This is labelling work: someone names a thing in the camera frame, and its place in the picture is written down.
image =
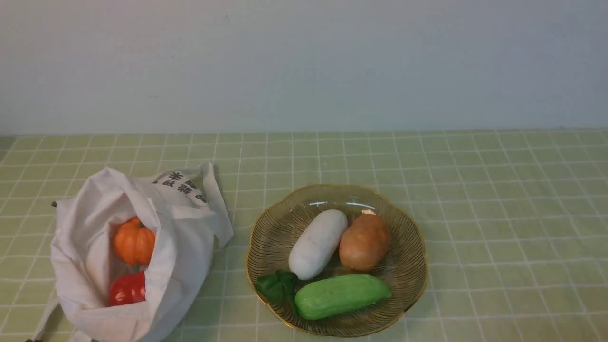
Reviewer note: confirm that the dark green leafy vegetable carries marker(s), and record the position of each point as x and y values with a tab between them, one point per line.
278	287

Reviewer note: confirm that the green checked tablecloth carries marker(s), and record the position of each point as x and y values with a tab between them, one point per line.
515	224

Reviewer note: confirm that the red toy pepper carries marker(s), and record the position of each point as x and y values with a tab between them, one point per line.
128	289

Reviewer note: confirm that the green toy cucumber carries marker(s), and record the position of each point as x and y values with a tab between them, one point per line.
339	295

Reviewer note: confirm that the ribbed glass bowl gold rim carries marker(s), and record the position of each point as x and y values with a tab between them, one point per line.
404	269

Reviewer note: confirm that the white toy radish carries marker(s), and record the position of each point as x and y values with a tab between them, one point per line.
316	245

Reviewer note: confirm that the orange toy pumpkin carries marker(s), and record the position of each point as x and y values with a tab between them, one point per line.
134	243

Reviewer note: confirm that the white cloth bag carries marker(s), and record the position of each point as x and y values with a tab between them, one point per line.
187	214

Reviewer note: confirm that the brown toy potato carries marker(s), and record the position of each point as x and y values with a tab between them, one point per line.
364	243

